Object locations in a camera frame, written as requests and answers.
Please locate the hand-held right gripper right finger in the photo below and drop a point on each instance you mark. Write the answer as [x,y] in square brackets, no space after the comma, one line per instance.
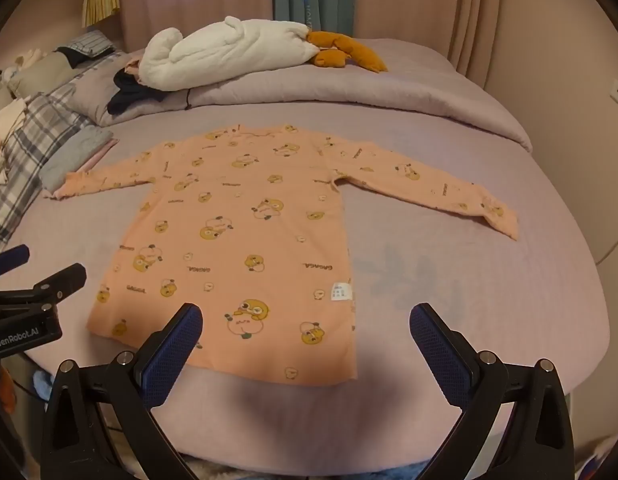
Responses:
[439,355]

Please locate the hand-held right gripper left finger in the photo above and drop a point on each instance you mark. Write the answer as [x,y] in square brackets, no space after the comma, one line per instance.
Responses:
[174,355]

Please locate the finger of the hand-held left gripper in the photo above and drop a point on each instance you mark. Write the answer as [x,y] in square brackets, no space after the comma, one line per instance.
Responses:
[11,257]
[64,280]

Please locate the orange cartoon print shirt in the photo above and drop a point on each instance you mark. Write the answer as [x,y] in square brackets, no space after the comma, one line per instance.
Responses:
[239,240]

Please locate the purple bed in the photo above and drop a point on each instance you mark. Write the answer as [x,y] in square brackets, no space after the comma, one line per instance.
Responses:
[439,310]

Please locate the folded grey cloth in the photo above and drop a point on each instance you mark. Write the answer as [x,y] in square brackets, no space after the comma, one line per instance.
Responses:
[74,155]

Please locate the grey plaid blanket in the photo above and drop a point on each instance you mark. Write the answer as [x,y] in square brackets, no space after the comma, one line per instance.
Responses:
[39,130]

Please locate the purple pillow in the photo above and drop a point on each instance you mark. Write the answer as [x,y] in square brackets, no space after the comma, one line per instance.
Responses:
[94,95]

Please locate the beige pillow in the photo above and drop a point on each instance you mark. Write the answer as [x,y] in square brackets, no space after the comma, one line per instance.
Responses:
[44,72]

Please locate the dark navy cloth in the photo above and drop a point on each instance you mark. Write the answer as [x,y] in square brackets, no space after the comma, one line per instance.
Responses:
[134,97]

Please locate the small pink cloth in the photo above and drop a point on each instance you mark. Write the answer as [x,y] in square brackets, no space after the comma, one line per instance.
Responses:
[133,66]

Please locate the striped grey pillow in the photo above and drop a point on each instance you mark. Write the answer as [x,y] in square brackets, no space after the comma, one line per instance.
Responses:
[89,42]

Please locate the purple duvet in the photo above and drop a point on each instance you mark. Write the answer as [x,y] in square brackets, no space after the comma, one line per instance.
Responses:
[414,90]

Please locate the white plush goose toy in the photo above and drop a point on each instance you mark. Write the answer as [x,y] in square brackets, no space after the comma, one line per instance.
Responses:
[229,50]

